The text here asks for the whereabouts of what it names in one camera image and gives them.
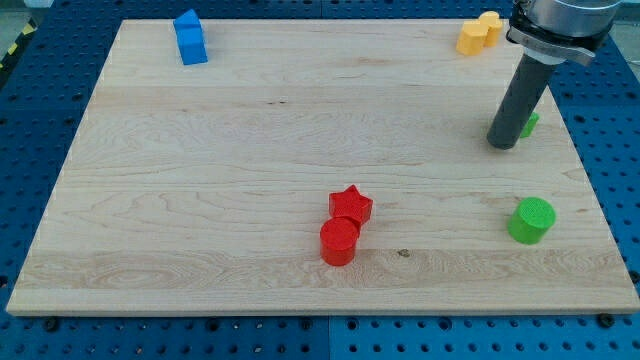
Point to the green cylinder block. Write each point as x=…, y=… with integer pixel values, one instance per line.
x=531, y=220

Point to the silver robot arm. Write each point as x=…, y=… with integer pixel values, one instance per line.
x=555, y=31

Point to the red star block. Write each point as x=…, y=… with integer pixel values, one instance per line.
x=350, y=203

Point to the green star block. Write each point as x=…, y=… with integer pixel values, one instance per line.
x=530, y=125

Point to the light wooden board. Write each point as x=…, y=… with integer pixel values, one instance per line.
x=201, y=190

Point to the red cylinder block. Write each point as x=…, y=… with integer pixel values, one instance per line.
x=338, y=237

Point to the blue cube block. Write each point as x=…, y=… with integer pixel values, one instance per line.
x=191, y=46

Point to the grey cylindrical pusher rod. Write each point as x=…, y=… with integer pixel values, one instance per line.
x=529, y=81

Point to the yellow pentagon block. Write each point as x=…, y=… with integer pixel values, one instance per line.
x=472, y=37

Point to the blue triangle block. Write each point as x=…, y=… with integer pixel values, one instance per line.
x=187, y=20

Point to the yellow heart block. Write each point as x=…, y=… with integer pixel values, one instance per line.
x=495, y=26

